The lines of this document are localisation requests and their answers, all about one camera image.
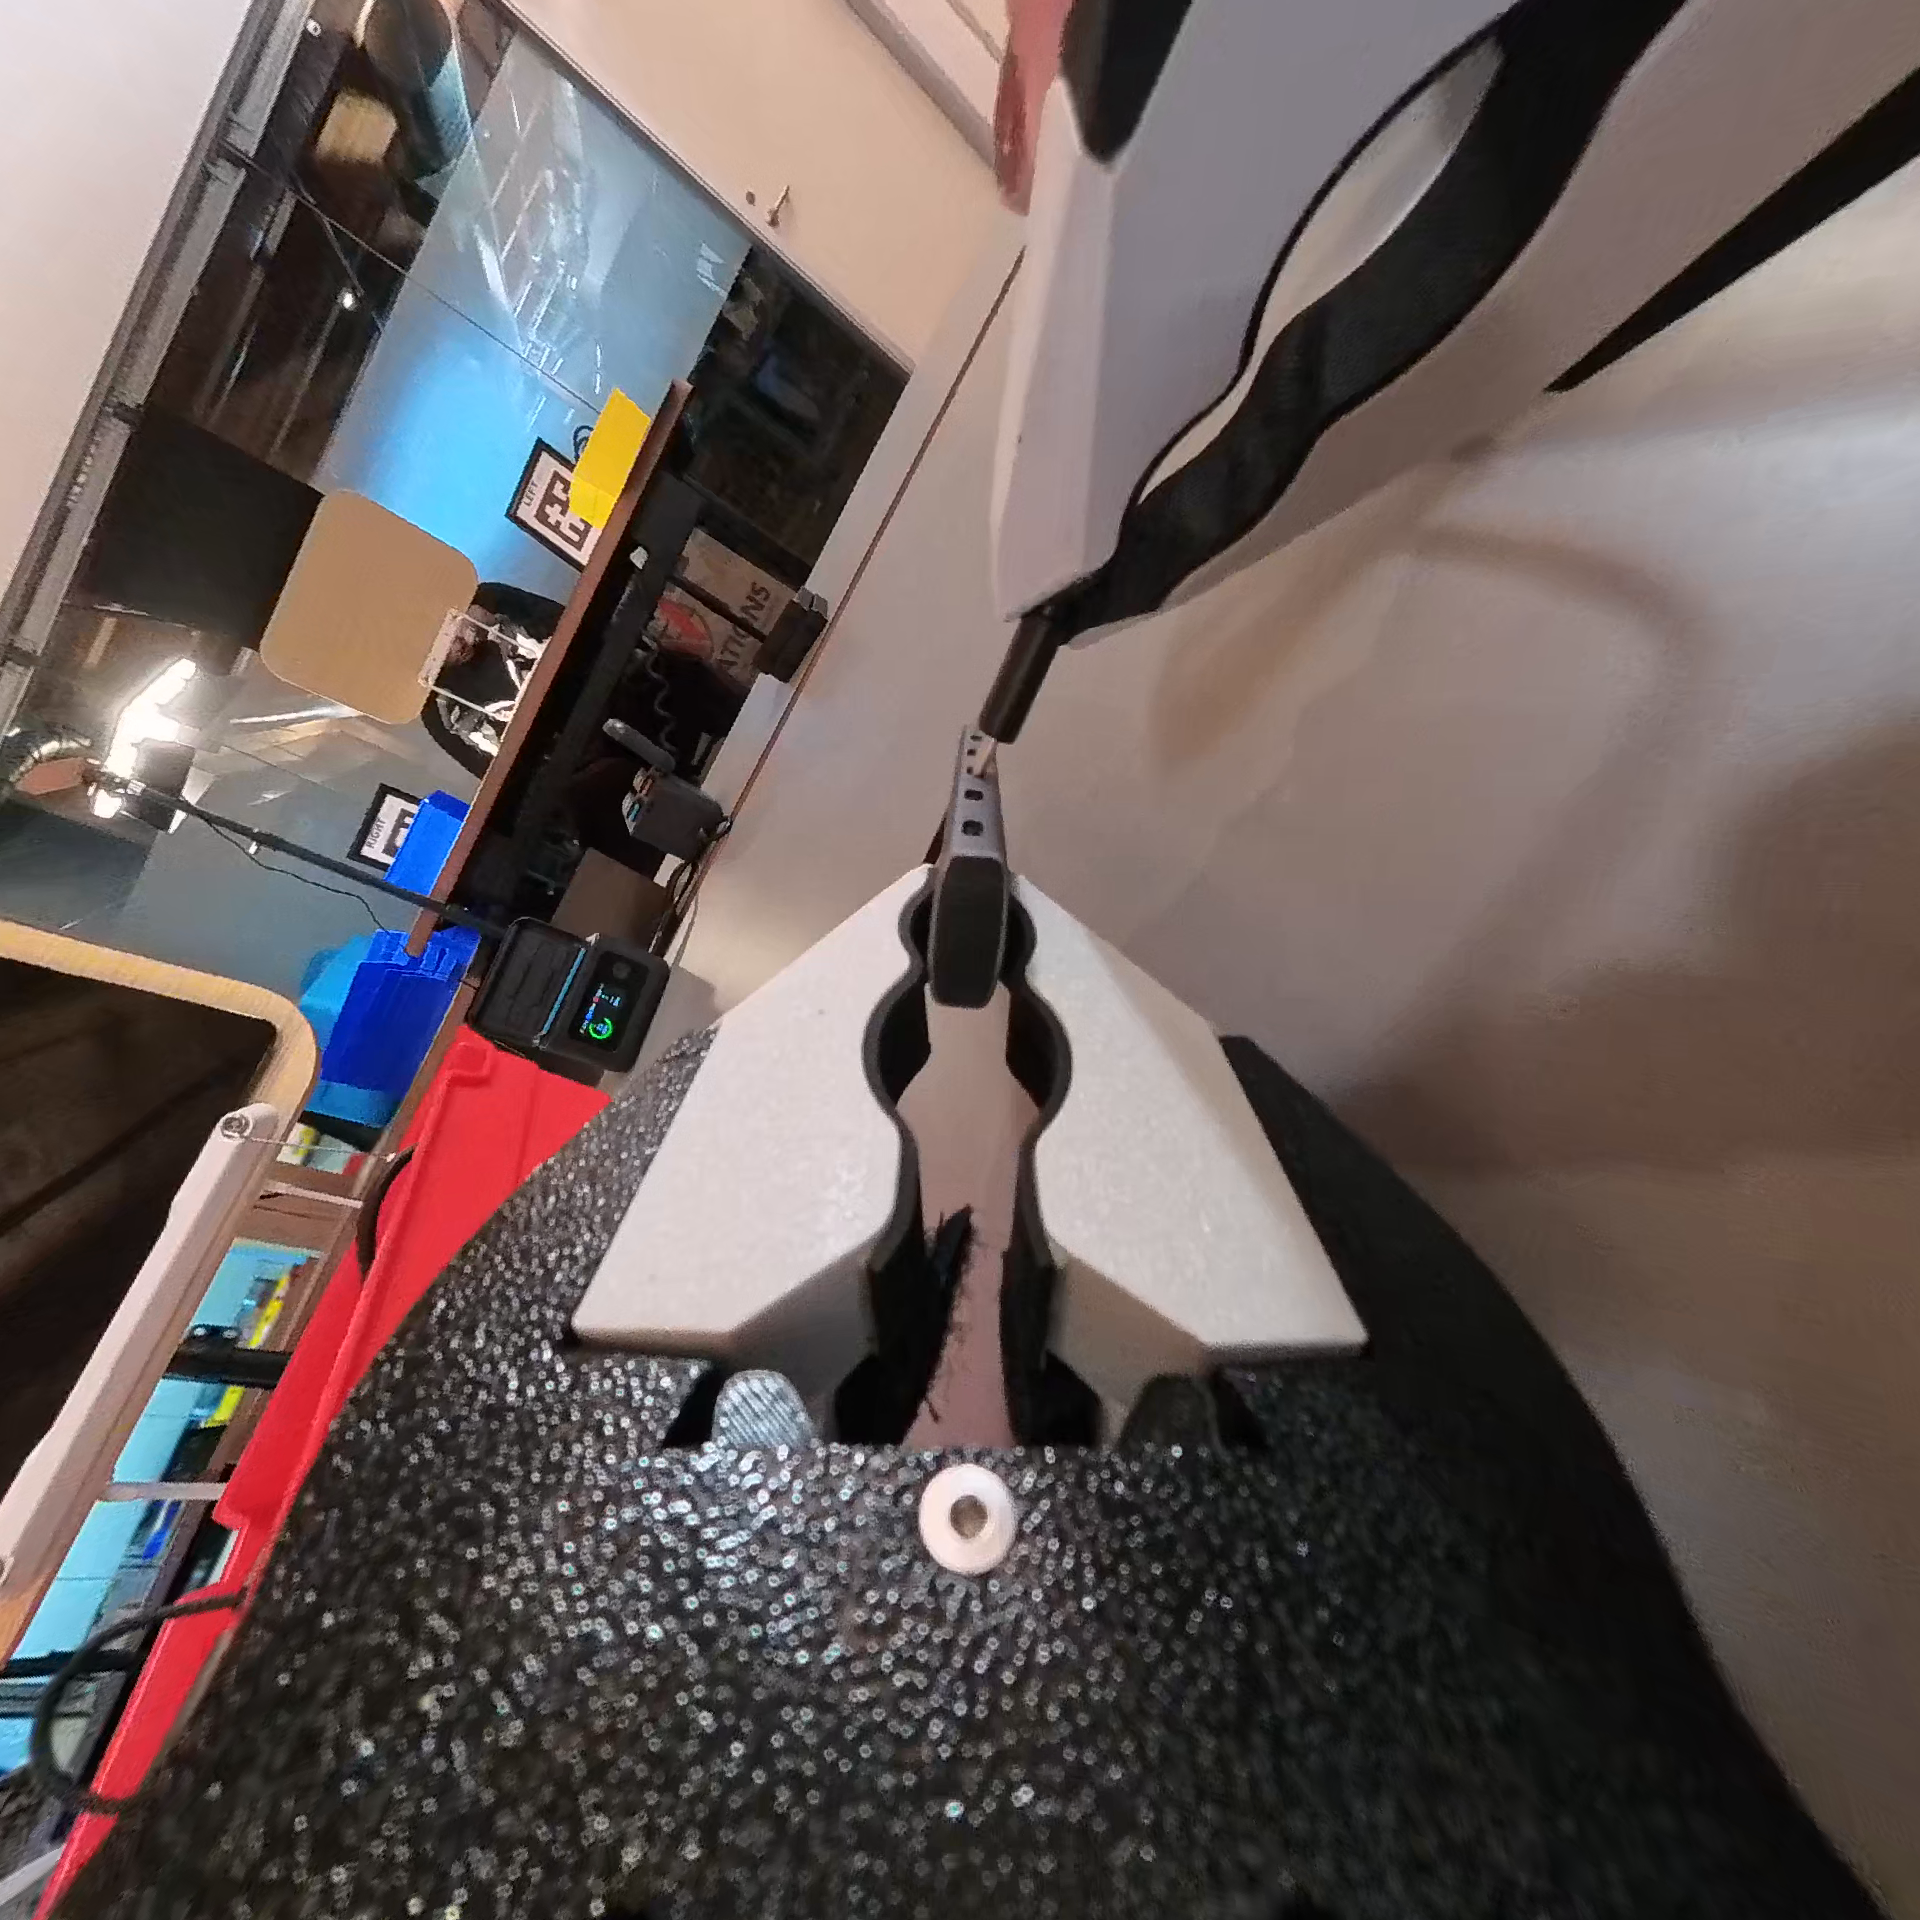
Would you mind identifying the black power adapter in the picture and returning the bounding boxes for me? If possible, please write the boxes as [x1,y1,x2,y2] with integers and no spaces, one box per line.
[623,772,731,860]

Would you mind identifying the yellow bin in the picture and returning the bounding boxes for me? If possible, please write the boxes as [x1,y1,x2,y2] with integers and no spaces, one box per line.
[574,386,657,529]

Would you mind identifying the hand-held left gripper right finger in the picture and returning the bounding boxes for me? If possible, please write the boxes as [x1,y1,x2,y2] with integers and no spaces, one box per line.
[1001,874,1370,1444]

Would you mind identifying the red plastic bin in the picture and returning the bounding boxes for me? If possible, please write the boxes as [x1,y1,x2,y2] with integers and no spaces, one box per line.
[30,1036,621,1920]

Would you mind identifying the black power station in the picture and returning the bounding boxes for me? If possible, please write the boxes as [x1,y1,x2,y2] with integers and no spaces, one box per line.
[465,918,673,1076]

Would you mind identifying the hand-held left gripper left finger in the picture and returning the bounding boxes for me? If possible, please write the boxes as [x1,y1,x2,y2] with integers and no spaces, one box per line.
[573,864,976,1450]

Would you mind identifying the small beige panel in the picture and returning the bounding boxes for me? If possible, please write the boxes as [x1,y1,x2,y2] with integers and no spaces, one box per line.
[258,490,480,730]

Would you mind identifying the wooden framed dark panel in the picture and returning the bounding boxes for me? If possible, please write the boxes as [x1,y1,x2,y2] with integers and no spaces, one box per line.
[0,922,320,1653]

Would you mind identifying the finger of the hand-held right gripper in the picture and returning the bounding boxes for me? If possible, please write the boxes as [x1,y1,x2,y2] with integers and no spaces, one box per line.
[1078,0,1920,650]
[994,0,1520,619]

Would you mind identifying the clear acrylic stand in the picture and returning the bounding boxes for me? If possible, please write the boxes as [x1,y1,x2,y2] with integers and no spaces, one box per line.
[421,608,501,710]

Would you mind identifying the thin black cable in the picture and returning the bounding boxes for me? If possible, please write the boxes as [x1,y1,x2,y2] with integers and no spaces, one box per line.
[30,1592,251,1820]

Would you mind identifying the black light stand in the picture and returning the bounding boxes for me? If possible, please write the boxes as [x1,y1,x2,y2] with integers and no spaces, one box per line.
[90,736,485,936]

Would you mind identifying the wooden desk black legs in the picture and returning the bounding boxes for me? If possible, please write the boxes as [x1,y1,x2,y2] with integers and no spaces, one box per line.
[434,382,711,964]

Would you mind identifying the black usb-c cable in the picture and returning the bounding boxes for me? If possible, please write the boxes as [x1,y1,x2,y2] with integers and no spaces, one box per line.
[978,608,1079,748]

